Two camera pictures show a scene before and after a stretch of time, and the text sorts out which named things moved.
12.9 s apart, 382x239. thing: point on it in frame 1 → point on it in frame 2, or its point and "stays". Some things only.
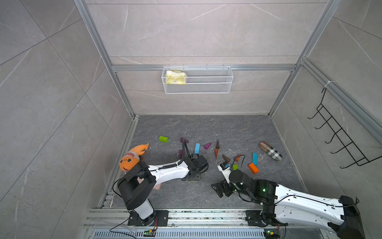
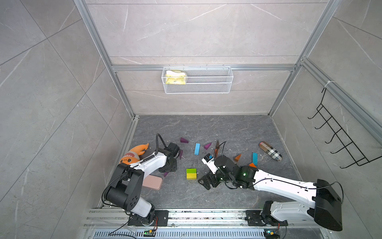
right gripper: x=224 y=185 → x=210 y=177
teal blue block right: x=255 y=158 stays
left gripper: x=198 y=177 → x=174 y=168
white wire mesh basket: x=197 y=80 stays
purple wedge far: x=186 y=141 stays
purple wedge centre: x=207 y=146 stays
